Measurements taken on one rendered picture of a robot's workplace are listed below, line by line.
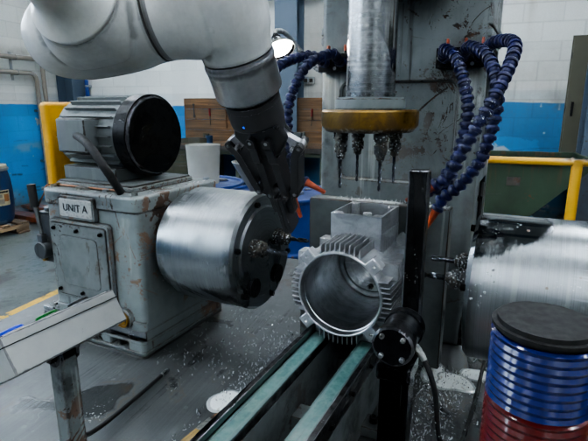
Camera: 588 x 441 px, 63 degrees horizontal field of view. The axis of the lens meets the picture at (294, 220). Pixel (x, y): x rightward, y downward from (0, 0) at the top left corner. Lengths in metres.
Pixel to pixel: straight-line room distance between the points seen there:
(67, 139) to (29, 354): 0.62
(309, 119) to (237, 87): 5.46
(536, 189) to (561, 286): 4.28
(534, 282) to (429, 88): 0.50
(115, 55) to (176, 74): 6.52
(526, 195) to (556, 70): 1.63
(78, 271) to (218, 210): 0.38
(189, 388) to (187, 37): 0.68
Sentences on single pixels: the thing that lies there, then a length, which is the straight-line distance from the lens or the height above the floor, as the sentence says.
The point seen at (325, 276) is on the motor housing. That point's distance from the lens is 0.99.
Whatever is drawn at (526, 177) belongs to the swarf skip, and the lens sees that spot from 5.01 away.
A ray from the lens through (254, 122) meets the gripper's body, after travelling 0.63.
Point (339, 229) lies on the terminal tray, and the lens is 0.91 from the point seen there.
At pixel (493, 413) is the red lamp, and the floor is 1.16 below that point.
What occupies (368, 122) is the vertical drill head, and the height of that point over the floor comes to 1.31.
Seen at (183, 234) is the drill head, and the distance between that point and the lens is 0.99.
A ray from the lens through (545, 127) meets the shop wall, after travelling 6.06.
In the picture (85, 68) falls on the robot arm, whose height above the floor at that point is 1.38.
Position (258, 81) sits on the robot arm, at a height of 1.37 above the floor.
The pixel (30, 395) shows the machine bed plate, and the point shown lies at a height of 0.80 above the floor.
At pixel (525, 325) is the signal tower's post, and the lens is 0.32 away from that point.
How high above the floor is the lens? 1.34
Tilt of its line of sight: 14 degrees down
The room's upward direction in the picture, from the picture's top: straight up
